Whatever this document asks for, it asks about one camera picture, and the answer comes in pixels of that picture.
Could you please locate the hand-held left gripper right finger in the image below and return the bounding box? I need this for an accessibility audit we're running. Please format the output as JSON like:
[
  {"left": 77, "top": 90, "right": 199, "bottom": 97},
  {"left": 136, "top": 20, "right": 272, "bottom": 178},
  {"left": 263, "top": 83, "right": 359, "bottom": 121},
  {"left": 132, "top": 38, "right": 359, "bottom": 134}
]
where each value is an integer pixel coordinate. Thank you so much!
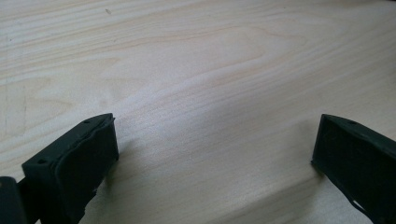
[{"left": 310, "top": 113, "right": 396, "bottom": 224}]

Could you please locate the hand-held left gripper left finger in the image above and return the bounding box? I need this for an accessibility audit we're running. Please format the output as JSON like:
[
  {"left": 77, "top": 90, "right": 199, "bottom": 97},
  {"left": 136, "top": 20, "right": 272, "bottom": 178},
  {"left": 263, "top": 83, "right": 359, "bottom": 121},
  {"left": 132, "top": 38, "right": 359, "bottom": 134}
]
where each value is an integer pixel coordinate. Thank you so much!
[{"left": 21, "top": 113, "right": 120, "bottom": 224}]

